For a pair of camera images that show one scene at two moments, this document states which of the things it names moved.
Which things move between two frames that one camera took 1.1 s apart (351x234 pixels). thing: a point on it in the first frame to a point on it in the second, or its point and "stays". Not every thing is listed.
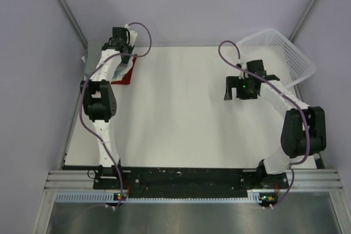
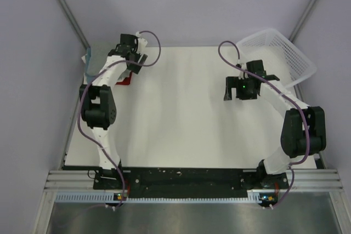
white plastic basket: [281, 61] stays
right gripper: [235, 81] stays
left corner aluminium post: [66, 7] stays
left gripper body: [129, 49] to [136, 57]
